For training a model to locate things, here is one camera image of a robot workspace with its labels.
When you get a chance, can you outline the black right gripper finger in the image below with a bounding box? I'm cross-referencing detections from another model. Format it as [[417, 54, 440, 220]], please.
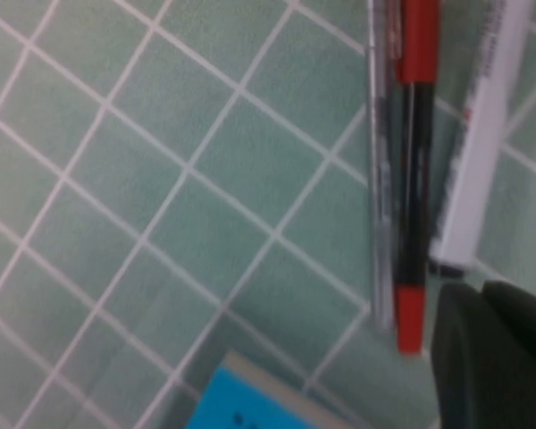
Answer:
[[431, 279, 536, 429]]

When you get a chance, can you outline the green checked tablecloth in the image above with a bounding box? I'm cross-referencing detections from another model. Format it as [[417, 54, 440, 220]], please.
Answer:
[[0, 0, 536, 429]]

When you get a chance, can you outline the white marker black cap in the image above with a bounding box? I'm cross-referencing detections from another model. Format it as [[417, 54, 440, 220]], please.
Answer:
[[428, 0, 535, 278]]

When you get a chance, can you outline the clear plastic pen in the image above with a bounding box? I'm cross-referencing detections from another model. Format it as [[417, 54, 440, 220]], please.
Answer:
[[365, 0, 406, 334]]

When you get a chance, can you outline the blue grey Dollar Club book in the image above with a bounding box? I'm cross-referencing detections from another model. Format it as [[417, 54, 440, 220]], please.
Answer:
[[167, 350, 372, 429]]

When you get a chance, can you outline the red and black pen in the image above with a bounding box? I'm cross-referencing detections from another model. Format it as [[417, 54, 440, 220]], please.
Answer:
[[390, 0, 443, 357]]

